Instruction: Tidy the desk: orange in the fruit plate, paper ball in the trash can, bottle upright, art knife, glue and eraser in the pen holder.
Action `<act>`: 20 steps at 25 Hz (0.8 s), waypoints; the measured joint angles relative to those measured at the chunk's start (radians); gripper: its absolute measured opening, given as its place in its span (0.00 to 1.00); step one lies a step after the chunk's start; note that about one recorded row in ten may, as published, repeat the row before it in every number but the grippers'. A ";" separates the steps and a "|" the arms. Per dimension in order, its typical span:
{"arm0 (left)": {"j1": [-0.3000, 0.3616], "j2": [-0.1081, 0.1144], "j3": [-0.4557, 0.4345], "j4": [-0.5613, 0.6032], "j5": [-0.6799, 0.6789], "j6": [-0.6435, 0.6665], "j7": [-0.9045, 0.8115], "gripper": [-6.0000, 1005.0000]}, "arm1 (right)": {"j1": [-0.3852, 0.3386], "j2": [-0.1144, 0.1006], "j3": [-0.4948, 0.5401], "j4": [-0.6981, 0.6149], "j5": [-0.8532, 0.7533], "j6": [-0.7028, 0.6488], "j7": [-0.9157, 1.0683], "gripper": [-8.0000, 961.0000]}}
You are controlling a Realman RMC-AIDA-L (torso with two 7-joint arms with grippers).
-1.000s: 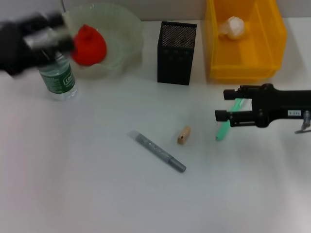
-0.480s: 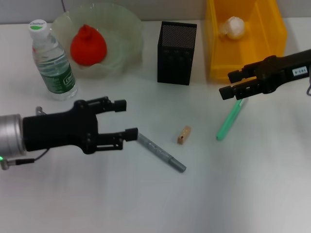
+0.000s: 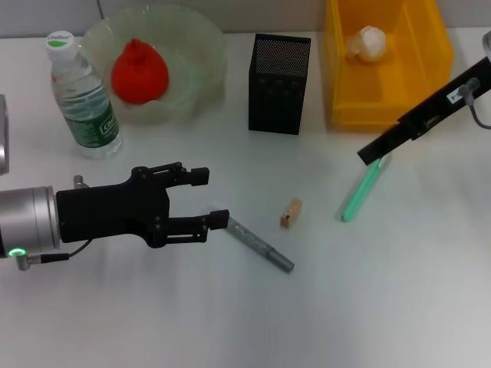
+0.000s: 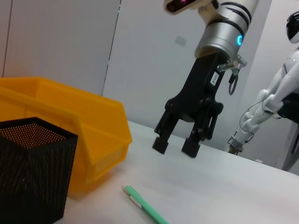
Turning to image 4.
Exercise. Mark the yellow plastic bin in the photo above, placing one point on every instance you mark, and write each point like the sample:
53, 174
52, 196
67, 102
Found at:
93, 116

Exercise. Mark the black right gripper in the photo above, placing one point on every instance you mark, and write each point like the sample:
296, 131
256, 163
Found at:
198, 93

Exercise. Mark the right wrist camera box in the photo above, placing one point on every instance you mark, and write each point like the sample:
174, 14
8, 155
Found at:
184, 4

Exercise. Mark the white humanoid robot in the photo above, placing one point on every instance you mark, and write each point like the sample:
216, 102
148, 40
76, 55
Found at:
285, 79

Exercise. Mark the mint green pen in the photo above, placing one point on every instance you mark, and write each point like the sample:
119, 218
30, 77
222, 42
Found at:
147, 207

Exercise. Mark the black mesh pen holder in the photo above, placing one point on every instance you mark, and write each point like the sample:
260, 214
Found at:
35, 168

